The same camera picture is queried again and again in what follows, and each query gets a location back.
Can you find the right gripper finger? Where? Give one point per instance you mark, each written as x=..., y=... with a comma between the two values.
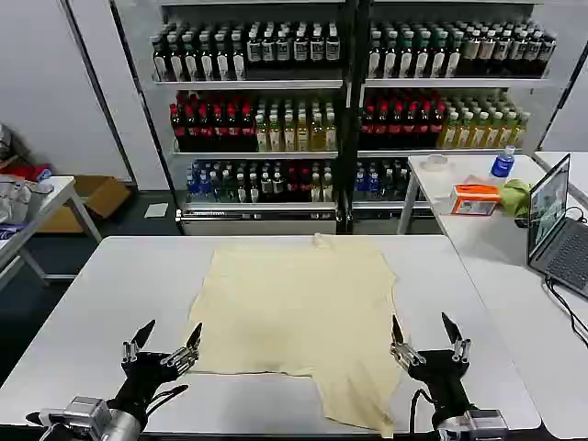
x=404, y=349
x=459, y=344

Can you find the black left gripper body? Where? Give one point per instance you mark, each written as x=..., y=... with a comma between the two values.
x=140, y=376

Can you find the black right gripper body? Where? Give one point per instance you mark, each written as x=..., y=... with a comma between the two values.
x=443, y=374

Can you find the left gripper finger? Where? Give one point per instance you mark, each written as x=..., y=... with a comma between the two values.
x=133, y=347
x=186, y=351

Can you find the pale yellow shirt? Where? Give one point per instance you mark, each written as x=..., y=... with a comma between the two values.
x=294, y=298

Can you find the white table with laptop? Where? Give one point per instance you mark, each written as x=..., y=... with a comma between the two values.
x=482, y=248

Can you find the white paper sheet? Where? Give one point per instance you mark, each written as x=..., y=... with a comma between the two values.
x=156, y=210

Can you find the orange and white tissue box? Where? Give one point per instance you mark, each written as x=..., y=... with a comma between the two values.
x=473, y=200

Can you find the brown cardboard box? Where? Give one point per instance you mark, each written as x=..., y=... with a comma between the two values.
x=98, y=193

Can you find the crumpled green cloth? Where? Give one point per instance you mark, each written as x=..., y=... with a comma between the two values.
x=516, y=197

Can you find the grey open laptop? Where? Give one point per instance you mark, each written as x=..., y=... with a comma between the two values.
x=549, y=206

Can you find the white side table with clutter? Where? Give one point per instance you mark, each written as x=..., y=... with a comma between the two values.
x=64, y=186

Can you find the clear tape roll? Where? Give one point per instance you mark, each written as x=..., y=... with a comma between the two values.
x=434, y=163

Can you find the grey crumpled bag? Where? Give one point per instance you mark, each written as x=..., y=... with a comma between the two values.
x=23, y=197

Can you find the blue-capped water bottle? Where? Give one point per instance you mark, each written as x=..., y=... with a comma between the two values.
x=503, y=163

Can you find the red bag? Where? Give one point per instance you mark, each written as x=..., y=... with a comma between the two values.
x=32, y=171

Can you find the shelf rack with bottles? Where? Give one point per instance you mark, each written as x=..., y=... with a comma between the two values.
x=298, y=82

